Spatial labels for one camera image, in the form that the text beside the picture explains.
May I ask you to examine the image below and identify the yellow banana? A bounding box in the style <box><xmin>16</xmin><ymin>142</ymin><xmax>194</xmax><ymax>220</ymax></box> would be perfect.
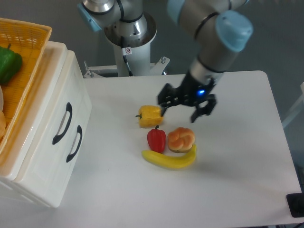
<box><xmin>142</xmin><ymin>144</ymin><xmax>197</xmax><ymax>170</ymax></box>

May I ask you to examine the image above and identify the green bell pepper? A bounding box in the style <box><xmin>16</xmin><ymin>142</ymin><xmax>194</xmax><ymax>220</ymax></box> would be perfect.
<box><xmin>0</xmin><ymin>43</ymin><xmax>23</xmax><ymax>84</ymax></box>

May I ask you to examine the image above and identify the white plate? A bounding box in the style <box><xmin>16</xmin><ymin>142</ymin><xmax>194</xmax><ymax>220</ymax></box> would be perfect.
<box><xmin>0</xmin><ymin>87</ymin><xmax>4</xmax><ymax>112</ymax></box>

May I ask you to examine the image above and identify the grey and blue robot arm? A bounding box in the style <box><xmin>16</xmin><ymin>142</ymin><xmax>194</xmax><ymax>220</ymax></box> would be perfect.
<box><xmin>77</xmin><ymin>0</ymin><xmax>253</xmax><ymax>122</ymax></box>

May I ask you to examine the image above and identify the white frame at right edge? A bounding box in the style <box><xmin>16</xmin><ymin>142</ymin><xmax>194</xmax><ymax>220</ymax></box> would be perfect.
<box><xmin>282</xmin><ymin>83</ymin><xmax>304</xmax><ymax>129</ymax></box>

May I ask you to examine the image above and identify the red bell pepper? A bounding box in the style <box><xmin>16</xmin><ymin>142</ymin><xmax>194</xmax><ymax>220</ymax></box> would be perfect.
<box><xmin>147</xmin><ymin>125</ymin><xmax>166</xmax><ymax>153</ymax></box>

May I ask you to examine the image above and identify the knotted bread roll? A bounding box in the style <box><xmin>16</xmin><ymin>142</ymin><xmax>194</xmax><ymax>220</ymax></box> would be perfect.
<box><xmin>167</xmin><ymin>127</ymin><xmax>196</xmax><ymax>153</ymax></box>

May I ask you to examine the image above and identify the round bread in basket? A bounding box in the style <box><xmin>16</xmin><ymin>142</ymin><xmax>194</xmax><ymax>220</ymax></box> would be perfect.
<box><xmin>0</xmin><ymin>111</ymin><xmax>6</xmax><ymax>141</ymax></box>

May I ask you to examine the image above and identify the white plastic drawer cabinet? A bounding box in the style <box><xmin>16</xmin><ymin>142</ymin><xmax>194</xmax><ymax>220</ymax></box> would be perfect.
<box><xmin>0</xmin><ymin>40</ymin><xmax>93</xmax><ymax>209</ymax></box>

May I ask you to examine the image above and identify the black device at table edge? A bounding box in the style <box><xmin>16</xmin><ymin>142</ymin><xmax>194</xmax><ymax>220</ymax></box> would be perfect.
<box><xmin>286</xmin><ymin>193</ymin><xmax>304</xmax><ymax>218</ymax></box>

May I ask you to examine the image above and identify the yellow bell pepper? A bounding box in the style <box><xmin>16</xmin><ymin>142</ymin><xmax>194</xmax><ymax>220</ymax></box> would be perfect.
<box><xmin>135</xmin><ymin>105</ymin><xmax>164</xmax><ymax>128</ymax></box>

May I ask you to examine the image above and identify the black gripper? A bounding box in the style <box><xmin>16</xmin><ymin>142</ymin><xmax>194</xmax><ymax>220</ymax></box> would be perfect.
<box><xmin>157</xmin><ymin>71</ymin><xmax>217</xmax><ymax>123</ymax></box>

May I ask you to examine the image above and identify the orange wicker basket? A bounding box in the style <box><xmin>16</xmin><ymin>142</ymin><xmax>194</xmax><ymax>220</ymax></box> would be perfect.
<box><xmin>0</xmin><ymin>18</ymin><xmax>52</xmax><ymax>164</ymax></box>

